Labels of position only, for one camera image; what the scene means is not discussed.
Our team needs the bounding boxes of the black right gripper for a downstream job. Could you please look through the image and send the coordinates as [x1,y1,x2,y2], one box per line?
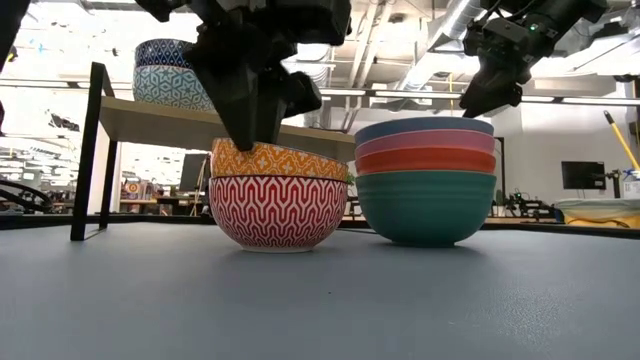
[458,16,557,120]

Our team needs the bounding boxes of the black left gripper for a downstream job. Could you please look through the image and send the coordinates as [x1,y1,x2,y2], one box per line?
[134,0,353,152]

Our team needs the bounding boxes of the orange floral patterned bowl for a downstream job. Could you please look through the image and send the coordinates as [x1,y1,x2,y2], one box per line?
[209,137,350,182]

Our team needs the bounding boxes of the plain slate blue bowl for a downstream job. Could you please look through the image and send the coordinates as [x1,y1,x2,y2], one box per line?
[354,116,496,146]

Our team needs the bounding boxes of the plain pink bowl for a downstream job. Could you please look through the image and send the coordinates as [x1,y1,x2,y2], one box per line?
[354,128,497,160]

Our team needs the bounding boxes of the teal star patterned bowl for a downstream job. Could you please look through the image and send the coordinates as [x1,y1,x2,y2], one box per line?
[132,64,216,112]

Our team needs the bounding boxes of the plain orange red bowl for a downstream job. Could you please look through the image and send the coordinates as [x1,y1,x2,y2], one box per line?
[354,146,498,177]

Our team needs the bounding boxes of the navy diamond patterned bowl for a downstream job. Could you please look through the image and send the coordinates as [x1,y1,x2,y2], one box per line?
[133,38,201,70]

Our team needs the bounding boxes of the red zigzag patterned bowl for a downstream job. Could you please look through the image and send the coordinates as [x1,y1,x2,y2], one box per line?
[208,174,349,254]

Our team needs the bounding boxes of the plain teal green bowl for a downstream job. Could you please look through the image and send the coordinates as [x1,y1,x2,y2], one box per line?
[354,170,498,249]

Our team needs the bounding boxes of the wooden shelf black metal legs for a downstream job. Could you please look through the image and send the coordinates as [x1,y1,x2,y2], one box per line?
[69,61,357,242]

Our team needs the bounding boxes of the black desk monitor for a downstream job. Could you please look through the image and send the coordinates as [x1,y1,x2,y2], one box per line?
[178,152,211,194]

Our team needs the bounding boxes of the black robot equipment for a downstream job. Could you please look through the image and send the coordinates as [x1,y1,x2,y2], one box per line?
[503,189,557,221]

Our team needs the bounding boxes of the small green potted plant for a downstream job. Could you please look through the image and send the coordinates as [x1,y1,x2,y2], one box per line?
[343,171,357,204]

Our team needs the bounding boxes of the colourful printed box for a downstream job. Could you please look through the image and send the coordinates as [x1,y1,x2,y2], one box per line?
[122,179,147,202]

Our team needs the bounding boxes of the yellow bin cart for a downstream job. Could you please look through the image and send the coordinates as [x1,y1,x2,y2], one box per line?
[553,197,640,230]

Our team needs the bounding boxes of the blue white container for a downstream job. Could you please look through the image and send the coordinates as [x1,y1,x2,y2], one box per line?
[621,168,640,200]

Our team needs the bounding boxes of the blue grey table mat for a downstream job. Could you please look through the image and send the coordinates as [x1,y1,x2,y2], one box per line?
[0,222,640,360]

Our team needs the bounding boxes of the silver ventilation duct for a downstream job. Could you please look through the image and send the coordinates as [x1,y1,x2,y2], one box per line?
[397,0,501,94]

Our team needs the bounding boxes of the black wall monitor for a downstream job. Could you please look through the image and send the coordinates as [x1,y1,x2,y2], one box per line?
[560,160,608,191]

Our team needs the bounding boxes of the black curved rail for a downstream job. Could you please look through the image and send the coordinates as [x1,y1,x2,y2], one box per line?
[0,178,55,215]

